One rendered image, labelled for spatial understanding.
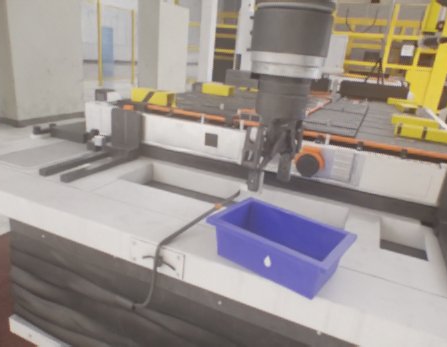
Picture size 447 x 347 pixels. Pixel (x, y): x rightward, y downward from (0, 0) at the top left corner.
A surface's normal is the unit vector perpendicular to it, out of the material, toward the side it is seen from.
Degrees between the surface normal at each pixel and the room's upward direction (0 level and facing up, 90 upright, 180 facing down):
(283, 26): 90
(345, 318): 90
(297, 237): 85
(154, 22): 90
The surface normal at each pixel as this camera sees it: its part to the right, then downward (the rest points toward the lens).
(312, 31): 0.28, 0.33
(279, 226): -0.59, 0.12
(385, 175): -0.40, 0.26
